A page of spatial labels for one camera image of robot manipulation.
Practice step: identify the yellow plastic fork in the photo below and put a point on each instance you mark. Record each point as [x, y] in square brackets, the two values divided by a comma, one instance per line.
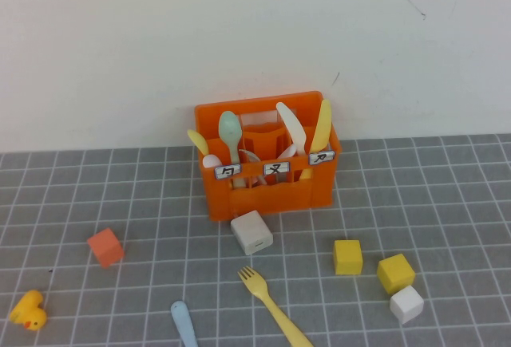
[255, 285]

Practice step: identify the light blue plastic spoon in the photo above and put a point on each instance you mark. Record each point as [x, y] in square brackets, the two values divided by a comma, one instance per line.
[181, 319]

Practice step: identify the orange plastic cutlery holder crate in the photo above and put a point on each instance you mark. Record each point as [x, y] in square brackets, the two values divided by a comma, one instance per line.
[271, 199]

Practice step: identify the paper label marked fork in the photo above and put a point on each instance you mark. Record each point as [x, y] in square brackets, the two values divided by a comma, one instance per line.
[276, 169]

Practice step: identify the paper label marked spoon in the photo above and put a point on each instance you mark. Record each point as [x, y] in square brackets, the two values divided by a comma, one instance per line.
[227, 171]

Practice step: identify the mint green plastic spoon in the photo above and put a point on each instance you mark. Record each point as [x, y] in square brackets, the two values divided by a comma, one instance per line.
[229, 127]

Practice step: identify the pinkish white plastic spoon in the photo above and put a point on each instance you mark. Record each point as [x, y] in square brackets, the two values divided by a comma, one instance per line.
[211, 160]

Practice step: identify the white plastic knife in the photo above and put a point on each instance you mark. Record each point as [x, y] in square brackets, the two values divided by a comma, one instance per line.
[291, 125]

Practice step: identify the pale yellow plastic spoon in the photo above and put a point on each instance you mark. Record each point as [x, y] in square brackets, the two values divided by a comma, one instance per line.
[197, 139]

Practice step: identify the paper label marked knife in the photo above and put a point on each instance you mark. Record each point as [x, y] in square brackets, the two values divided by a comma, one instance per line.
[320, 158]

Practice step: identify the yellow plastic knife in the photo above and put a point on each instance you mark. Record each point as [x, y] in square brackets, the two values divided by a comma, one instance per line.
[321, 127]

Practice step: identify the white usb charger block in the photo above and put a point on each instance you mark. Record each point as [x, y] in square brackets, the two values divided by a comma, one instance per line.
[251, 231]

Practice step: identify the grey grid table cloth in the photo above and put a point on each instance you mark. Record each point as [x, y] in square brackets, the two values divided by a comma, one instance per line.
[159, 203]

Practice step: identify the yellow wooden cube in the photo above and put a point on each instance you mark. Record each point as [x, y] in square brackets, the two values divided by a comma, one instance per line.
[395, 273]
[348, 257]

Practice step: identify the orange wooden cube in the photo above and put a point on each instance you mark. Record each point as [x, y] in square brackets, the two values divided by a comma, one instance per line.
[105, 247]

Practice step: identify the white wooden cube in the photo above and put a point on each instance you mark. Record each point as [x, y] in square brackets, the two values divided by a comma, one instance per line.
[406, 304]

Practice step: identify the yellow rubber duck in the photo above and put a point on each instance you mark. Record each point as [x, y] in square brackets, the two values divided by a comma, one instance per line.
[30, 311]

